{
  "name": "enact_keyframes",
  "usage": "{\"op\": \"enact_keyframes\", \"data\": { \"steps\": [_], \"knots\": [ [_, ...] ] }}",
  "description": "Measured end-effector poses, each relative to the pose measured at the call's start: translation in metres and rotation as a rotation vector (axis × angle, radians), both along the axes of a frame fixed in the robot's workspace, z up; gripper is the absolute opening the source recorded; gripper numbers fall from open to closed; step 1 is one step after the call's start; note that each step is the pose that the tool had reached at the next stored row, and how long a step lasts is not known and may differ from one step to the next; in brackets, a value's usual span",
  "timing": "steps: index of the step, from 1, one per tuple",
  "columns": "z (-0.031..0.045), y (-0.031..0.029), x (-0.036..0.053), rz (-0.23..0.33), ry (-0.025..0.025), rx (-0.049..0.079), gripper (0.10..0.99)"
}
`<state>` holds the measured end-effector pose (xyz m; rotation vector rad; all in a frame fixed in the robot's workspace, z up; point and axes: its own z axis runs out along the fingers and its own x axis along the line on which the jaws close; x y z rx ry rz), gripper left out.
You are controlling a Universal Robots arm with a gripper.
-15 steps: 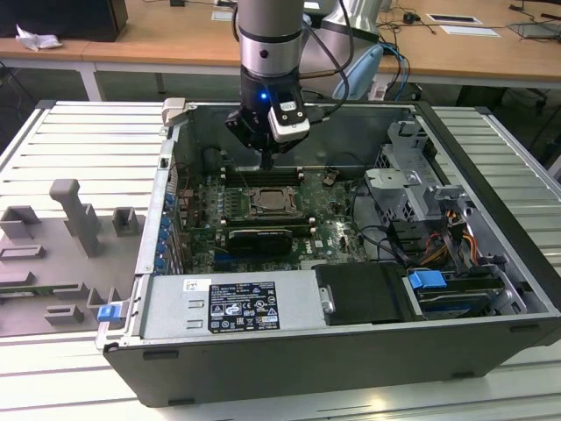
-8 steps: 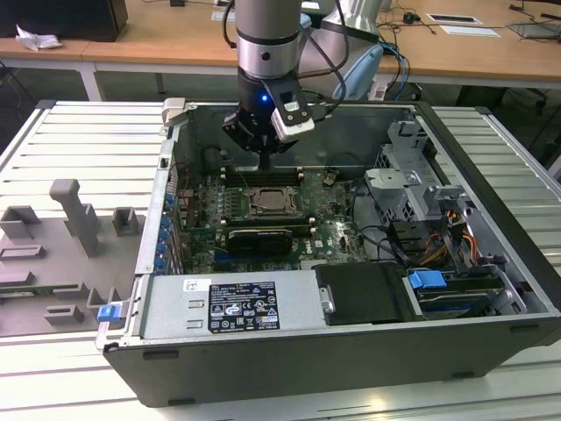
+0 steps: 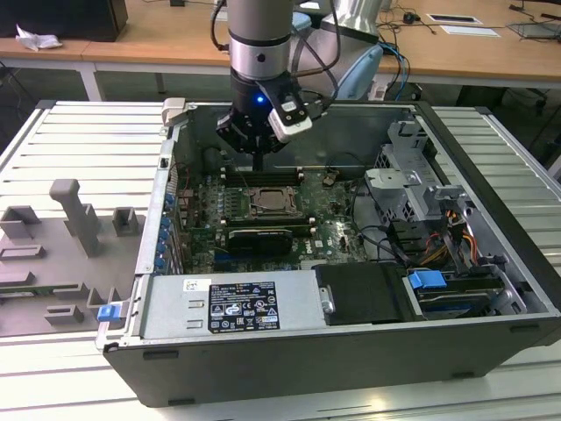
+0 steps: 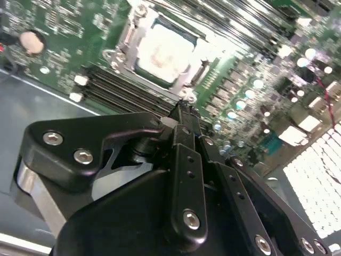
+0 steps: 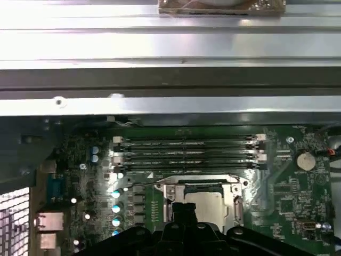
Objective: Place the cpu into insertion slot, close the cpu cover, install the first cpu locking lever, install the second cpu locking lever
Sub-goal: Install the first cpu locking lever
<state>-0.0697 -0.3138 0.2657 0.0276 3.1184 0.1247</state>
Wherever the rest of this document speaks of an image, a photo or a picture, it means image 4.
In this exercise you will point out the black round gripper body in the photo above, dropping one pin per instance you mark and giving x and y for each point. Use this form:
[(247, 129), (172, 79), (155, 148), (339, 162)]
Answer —
[(120, 226)]

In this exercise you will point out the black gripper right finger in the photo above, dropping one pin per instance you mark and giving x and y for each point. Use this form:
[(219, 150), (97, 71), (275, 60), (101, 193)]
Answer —
[(239, 192)]

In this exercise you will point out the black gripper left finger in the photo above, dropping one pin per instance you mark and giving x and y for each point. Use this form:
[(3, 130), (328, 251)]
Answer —
[(66, 149)]

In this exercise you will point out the silver-topped CPU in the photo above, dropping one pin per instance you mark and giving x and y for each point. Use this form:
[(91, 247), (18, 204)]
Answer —
[(165, 53)]

